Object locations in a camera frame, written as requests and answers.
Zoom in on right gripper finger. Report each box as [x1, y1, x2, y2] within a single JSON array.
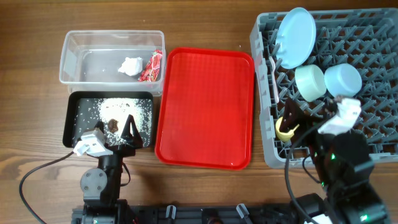
[[279, 98, 307, 133], [323, 96, 342, 117]]

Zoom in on rice and food scraps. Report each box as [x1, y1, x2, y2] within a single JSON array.
[[72, 98, 153, 147]]

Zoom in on yellow plastic cup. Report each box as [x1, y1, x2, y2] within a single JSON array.
[[275, 117, 299, 142]]

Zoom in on light blue bowl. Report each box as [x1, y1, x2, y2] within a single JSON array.
[[324, 63, 362, 97]]

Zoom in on mint green bowl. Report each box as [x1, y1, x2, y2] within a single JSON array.
[[295, 65, 326, 102]]

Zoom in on red ketchup packet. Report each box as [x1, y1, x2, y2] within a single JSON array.
[[138, 50, 163, 82]]

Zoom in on white napkin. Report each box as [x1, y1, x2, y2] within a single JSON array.
[[118, 57, 143, 77]]

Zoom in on light blue plate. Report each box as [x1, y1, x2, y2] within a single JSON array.
[[275, 7, 317, 69]]

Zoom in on white plastic fork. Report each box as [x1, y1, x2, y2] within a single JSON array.
[[269, 56, 279, 104]]

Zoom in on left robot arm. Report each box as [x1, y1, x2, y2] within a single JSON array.
[[71, 114, 143, 224]]

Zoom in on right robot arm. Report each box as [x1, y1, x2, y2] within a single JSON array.
[[279, 96, 391, 223]]

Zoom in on grey dishwasher rack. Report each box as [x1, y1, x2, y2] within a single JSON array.
[[249, 8, 397, 169]]

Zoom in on black plastic tray bin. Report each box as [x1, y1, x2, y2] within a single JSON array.
[[63, 91, 153, 148]]

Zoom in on clear plastic bin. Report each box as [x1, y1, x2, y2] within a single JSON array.
[[59, 30, 166, 96]]

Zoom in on red serving tray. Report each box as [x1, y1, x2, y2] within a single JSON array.
[[155, 47, 255, 170]]

